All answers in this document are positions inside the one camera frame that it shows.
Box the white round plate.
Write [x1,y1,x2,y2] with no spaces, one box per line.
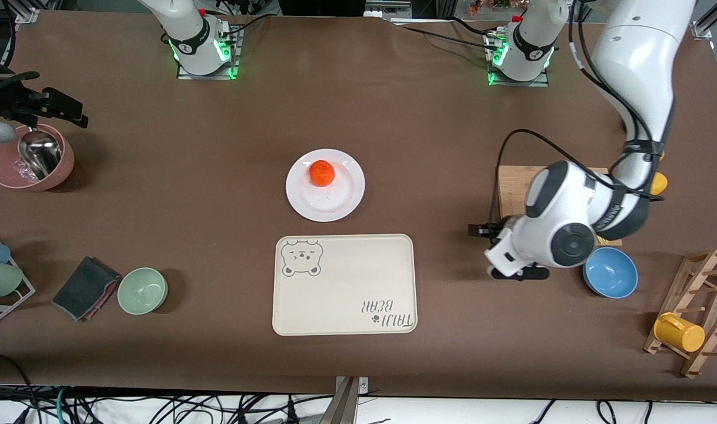
[286,149,366,223]

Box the orange mandarin fruit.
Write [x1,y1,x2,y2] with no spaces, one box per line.
[309,160,336,187]

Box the wooden cutting board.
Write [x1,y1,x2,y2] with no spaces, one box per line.
[497,165,623,246]

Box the metal scoop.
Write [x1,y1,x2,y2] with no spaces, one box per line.
[18,121,62,181]

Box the pink bowl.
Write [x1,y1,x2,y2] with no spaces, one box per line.
[0,123,75,192]

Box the blue bowl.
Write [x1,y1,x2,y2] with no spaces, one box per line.
[583,247,639,299]

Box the brown table mat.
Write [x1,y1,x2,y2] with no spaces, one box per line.
[0,11,717,402]

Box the cream tray with bear print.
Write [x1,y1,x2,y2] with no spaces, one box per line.
[272,234,418,337]

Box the wooden mug rack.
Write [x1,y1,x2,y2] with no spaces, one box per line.
[643,249,717,379]

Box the dark grey folded cloth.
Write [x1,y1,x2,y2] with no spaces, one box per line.
[52,256,122,322]

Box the yellow mug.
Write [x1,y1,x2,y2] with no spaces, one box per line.
[653,312,706,353]

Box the pink folded cloth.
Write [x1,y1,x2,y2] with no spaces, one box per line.
[78,277,122,322]

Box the pale green bowl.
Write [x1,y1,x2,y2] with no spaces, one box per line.
[117,267,168,316]

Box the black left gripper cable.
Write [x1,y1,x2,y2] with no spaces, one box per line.
[488,0,668,227]

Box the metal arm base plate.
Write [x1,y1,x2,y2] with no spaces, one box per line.
[177,26,241,80]
[487,32,550,88]

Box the white wire cup rack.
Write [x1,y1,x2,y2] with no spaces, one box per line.
[0,233,36,328]

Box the black base power cable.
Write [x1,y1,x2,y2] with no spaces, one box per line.
[388,18,500,51]
[226,15,272,37]

